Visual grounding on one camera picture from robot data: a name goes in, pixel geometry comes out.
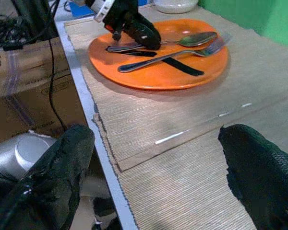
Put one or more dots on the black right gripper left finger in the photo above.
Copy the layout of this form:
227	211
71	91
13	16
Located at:
50	182

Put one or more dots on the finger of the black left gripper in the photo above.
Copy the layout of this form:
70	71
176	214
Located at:
144	33

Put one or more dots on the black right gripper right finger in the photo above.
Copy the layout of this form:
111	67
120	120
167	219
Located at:
264	177

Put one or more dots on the silver spoon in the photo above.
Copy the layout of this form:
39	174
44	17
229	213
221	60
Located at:
194	39

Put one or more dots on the silver fork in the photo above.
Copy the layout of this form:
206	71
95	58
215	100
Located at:
158	60

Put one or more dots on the blue flat object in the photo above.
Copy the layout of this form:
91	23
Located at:
80	9

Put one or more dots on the white bowl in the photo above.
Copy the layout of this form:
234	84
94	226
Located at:
175	6

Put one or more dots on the orange plate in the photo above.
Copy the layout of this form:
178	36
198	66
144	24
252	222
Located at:
158	74

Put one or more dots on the silver robot hip joint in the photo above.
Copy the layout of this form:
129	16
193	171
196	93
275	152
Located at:
16	153

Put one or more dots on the black table knife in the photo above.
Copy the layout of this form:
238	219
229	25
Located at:
184	67

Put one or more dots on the black stand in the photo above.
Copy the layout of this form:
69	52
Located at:
36	16

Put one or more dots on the brown cardboard box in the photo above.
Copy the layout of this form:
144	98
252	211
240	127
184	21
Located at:
24	79

